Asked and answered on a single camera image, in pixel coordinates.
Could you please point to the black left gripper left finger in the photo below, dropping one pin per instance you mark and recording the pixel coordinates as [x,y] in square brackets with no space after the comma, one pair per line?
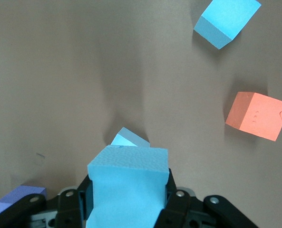
[67,206]

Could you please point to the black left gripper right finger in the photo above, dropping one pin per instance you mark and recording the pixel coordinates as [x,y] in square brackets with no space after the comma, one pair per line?
[186,209]

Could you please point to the purple foam cube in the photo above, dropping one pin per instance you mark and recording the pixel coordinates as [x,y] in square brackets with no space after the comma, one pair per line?
[19,193]

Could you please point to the blue foam cube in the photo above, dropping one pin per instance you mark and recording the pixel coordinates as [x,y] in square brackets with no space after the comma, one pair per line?
[129,180]
[129,139]
[224,21]

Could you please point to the orange foam cube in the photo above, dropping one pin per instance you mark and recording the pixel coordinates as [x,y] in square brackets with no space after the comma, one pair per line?
[262,116]

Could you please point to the brown table cover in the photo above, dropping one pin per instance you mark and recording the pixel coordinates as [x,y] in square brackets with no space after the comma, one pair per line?
[60,71]

